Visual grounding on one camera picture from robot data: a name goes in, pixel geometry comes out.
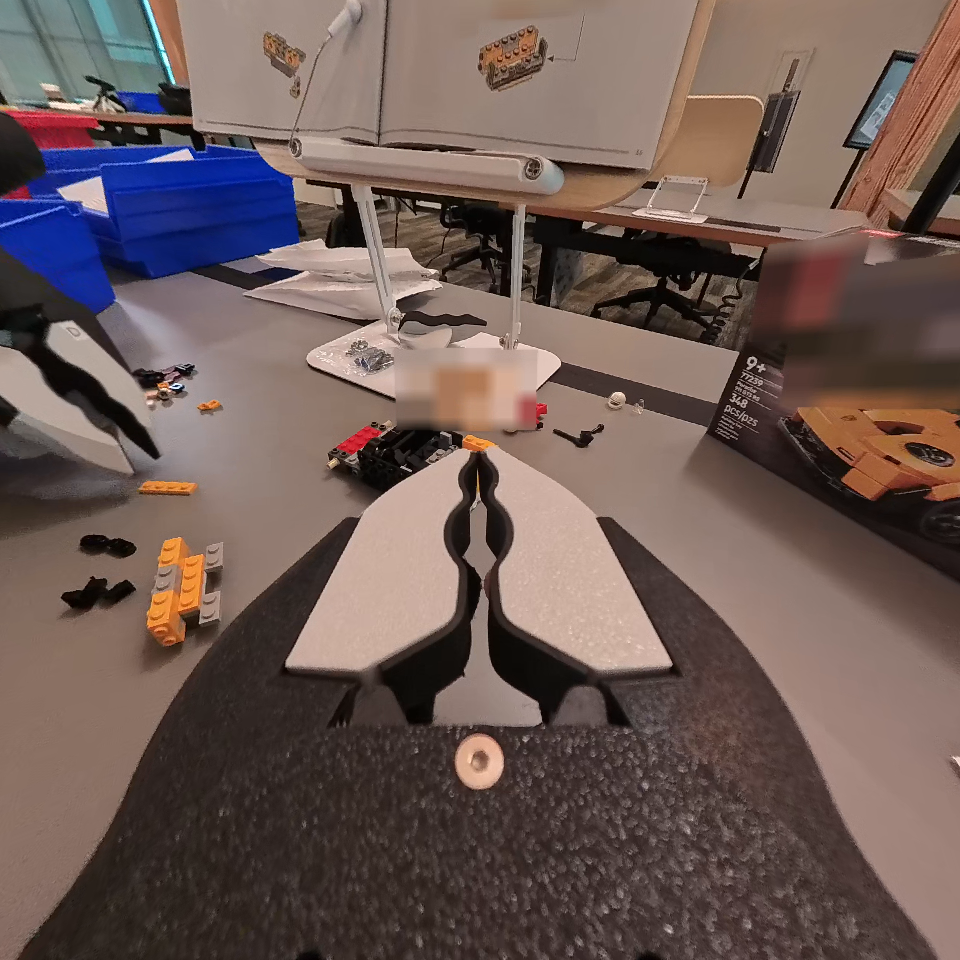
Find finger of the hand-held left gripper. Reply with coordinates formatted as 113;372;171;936
0;348;139;475
45;322;165;462

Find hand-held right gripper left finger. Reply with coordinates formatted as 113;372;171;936
283;451;484;727

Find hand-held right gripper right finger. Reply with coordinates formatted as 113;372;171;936
478;451;674;727

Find black red toy car chassis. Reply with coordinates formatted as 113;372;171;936
328;423;497;493

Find orange grey brick assembly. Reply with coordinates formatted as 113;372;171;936
148;538;226;647

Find red plastic bin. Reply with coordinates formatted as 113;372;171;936
0;109;100;152

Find pile of small toy bricks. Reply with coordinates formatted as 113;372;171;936
133;360;198;406

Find long wooden table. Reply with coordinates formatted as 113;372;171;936
45;109;198;149

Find wooden beam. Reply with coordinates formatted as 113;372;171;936
148;0;187;88

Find black office chair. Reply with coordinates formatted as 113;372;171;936
440;202;503;296
591;268;721;341

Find black toy set box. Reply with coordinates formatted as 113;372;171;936
702;232;960;584

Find instruction booklet on stand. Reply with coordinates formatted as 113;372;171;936
175;0;718;385

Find grey side table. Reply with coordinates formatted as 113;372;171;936
535;199;872;312

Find black sign panel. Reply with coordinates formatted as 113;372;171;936
736;50;814;202

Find wood-edged side table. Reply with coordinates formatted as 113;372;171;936
878;189;960;236

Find black metal pole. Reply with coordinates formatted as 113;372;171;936
906;132;960;240

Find small screen on stand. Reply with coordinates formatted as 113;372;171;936
830;50;918;212

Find black coiled cable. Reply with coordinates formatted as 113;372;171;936
706;288;746;348

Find wooden post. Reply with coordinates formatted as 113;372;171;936
836;0;960;225

